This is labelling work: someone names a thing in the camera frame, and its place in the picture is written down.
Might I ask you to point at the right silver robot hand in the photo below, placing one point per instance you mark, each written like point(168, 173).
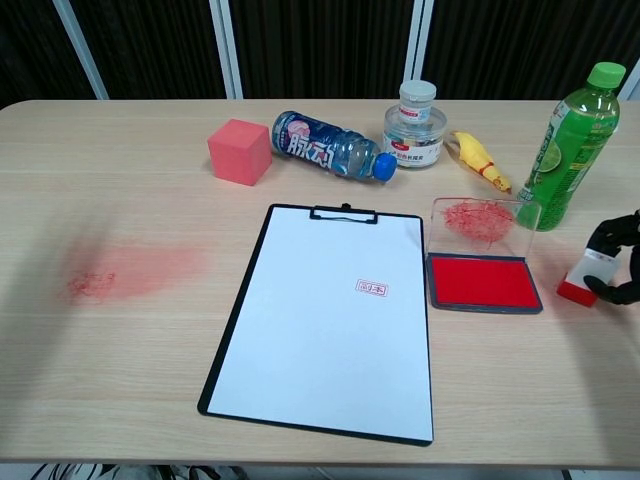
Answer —
point(620, 295)

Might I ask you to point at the white stamp with red base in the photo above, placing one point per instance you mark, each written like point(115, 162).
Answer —
point(590, 267)

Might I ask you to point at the red ink pad clear lid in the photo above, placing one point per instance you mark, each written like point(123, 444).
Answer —
point(480, 285)

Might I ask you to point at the green tea bottle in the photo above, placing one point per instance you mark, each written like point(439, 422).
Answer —
point(570, 150)

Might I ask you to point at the yellow rubber chicken toy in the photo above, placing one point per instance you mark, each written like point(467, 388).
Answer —
point(475, 152)

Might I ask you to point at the clear jar with white lid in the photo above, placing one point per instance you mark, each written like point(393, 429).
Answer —
point(415, 130)

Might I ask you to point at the white paper sheet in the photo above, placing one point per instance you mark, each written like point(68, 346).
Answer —
point(300, 325)

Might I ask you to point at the blue label water bottle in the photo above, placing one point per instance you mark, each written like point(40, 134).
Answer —
point(320, 145)

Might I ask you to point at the black clipboard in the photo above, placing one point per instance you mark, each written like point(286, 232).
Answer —
point(237, 310)

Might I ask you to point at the red foam cube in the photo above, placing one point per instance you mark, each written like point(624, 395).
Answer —
point(240, 150)

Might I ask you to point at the black partition screen white frame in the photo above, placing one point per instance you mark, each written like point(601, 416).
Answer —
point(320, 45)
point(150, 45)
point(500, 45)
point(25, 40)

